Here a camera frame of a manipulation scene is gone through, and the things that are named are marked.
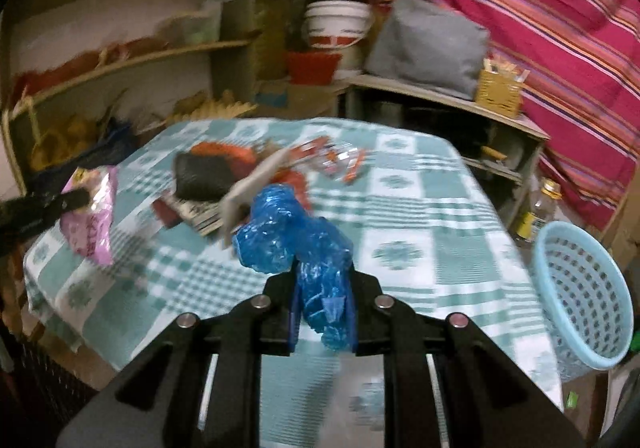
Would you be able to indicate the orange flat wrapper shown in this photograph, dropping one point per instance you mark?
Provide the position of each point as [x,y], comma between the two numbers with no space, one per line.
[242,161]

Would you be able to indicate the pink snack bag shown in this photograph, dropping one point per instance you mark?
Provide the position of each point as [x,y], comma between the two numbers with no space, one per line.
[87,229]

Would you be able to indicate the white paper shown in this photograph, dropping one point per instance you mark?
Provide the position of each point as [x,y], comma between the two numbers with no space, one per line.
[243,192]

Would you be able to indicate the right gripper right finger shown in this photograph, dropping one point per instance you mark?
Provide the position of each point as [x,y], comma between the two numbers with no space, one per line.
[445,382]

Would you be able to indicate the oil bottle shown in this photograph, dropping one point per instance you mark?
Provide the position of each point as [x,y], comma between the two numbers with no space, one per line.
[537,212]

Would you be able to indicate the brown crumpled paper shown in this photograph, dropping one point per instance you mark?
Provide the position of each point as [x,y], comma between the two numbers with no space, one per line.
[265,148]

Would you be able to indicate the pink striped curtain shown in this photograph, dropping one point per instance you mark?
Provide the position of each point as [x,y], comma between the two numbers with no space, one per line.
[582,89]

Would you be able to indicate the orange clear candy wrappers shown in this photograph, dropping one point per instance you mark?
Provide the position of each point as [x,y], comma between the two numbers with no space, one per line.
[340,161]

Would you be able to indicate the black round container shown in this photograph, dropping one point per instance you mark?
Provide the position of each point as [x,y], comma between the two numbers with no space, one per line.
[202,178]

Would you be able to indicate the grey pillow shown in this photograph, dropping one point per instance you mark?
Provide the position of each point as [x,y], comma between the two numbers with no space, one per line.
[426,45]

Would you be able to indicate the blue plastic bag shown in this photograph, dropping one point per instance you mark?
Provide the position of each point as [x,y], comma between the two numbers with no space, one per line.
[282,236]

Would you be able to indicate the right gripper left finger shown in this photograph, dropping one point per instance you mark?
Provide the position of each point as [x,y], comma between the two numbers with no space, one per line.
[197,384]

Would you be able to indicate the light blue plastic basket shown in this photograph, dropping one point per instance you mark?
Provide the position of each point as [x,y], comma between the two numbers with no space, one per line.
[585,300]

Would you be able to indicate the red plastic basin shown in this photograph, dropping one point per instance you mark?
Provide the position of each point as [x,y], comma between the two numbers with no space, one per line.
[312,68]

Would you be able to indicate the red snack wrapper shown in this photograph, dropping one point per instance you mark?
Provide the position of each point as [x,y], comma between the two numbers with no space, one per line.
[295,180]

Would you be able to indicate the white plastic bucket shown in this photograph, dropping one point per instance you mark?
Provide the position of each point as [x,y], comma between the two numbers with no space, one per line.
[339,26]

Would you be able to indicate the yellow utensil holder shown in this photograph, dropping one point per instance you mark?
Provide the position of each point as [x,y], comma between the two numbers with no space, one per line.
[499,87]

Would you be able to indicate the yellow egg tray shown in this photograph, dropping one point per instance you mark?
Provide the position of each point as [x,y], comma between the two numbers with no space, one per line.
[202,107]

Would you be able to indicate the cardboard box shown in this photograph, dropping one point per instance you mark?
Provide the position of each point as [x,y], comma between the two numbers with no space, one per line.
[282,100]

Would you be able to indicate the grey low cabinet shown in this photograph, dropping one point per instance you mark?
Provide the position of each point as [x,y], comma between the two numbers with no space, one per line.
[502,153]

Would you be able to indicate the black white patterned box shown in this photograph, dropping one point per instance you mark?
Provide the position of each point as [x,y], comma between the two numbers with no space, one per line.
[202,217]

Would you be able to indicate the dark blue crate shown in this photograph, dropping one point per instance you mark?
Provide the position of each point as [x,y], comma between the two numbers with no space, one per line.
[119,143]

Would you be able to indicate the wooden wall shelf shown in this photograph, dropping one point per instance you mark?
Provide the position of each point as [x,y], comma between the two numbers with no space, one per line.
[70,66]

